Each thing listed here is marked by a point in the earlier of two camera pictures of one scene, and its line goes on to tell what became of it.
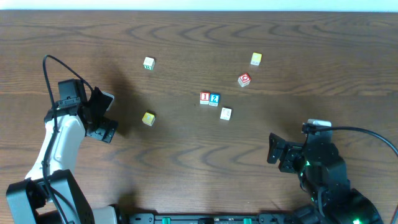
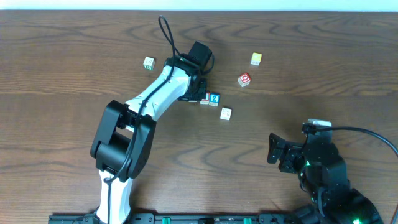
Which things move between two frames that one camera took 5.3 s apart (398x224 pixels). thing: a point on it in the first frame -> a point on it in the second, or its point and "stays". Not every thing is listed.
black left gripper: [103, 130] -> [195, 95]
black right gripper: [286, 156] stays
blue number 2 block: [214, 99] stays
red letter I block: [204, 98] stays
